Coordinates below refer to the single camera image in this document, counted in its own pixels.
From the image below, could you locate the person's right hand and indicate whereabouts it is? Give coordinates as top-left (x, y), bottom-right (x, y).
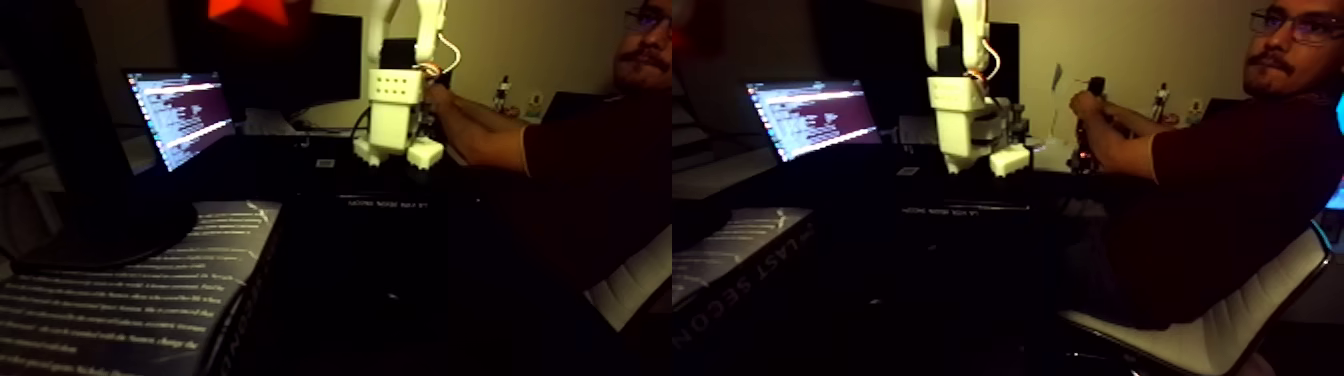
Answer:
top-left (423, 84), bottom-right (465, 134)

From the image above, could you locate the open laptop lit screen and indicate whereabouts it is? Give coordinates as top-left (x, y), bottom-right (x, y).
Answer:
top-left (123, 68), bottom-right (238, 175)

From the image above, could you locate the red cube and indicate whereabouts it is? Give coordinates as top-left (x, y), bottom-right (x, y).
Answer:
top-left (206, 0), bottom-right (306, 30)

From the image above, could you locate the black box white printed text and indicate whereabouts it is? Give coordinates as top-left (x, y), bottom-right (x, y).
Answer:
top-left (0, 199), bottom-right (285, 376)

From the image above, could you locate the dark leader arm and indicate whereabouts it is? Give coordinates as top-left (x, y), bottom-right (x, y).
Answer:
top-left (1073, 75), bottom-right (1111, 175)

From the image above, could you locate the black wide monitor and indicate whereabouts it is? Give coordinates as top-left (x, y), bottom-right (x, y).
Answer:
top-left (173, 0), bottom-right (366, 115)

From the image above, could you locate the black box white lettering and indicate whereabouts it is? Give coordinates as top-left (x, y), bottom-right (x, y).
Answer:
top-left (297, 186), bottom-right (437, 217)

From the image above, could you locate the dark monitor with stand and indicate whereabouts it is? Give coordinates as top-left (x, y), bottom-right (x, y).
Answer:
top-left (0, 0), bottom-right (201, 272)

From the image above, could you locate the person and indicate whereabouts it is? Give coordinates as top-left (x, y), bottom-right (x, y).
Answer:
top-left (423, 0), bottom-right (673, 301)

